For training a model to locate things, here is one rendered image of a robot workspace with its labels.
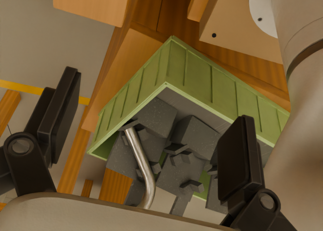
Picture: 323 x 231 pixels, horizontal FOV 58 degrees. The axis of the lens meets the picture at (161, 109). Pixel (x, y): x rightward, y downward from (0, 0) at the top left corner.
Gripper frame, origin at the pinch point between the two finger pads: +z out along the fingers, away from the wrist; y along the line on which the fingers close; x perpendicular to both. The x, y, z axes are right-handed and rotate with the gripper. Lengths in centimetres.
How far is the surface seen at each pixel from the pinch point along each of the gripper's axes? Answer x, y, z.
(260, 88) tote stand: -41, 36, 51
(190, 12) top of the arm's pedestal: -21, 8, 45
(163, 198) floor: -325, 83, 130
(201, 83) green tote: -35, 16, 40
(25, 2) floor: -98, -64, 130
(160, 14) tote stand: -35, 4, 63
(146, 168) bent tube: -59, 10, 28
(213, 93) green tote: -36, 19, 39
